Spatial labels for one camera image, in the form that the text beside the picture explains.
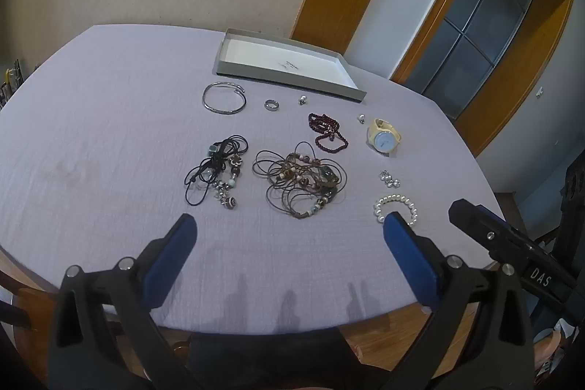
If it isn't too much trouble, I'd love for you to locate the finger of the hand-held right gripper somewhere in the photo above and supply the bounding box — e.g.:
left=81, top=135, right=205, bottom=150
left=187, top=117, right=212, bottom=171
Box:
left=448, top=199, right=533, bottom=276

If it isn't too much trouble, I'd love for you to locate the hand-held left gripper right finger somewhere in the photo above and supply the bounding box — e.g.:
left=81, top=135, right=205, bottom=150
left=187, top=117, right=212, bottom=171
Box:
left=383, top=211, right=535, bottom=390

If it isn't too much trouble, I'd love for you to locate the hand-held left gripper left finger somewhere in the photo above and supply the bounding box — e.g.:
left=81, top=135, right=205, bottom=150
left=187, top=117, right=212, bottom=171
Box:
left=48, top=213, right=198, bottom=390

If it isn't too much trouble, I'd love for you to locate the white pearl bracelet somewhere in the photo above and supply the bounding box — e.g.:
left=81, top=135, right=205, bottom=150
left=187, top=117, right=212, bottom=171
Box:
left=372, top=193, right=420, bottom=228

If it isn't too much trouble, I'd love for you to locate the brown cord bead necklace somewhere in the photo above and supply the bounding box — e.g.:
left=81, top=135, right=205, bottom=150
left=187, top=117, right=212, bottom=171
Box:
left=253, top=141, right=348, bottom=221

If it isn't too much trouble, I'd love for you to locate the cream wristwatch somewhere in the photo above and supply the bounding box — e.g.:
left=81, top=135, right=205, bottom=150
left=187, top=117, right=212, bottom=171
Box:
left=367, top=118, right=403, bottom=156

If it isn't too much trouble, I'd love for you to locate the black cord necklace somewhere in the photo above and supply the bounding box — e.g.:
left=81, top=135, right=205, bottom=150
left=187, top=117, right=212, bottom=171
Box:
left=184, top=135, right=250, bottom=210

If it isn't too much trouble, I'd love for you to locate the dark red bead necklace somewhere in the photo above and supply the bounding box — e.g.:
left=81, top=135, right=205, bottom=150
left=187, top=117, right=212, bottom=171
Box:
left=308, top=112, right=350, bottom=154

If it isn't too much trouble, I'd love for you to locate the silver bangle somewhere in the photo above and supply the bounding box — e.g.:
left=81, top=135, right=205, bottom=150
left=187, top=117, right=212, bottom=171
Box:
left=202, top=82, right=248, bottom=115

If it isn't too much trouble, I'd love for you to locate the grey cardboard tray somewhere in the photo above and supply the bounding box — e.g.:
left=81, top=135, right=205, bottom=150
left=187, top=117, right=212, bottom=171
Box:
left=215, top=27, right=367, bottom=104

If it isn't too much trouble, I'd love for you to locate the wooden table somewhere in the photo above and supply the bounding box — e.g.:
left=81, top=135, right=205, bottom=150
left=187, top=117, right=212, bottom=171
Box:
left=0, top=244, right=503, bottom=377

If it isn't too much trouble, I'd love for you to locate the shelf with small items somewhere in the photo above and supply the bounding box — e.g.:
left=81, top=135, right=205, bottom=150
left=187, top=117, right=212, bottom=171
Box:
left=0, top=58, right=24, bottom=110

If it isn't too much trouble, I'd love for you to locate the glass door with wooden frame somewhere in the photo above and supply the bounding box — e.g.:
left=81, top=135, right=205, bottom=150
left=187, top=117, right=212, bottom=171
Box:
left=393, top=0, right=577, bottom=158

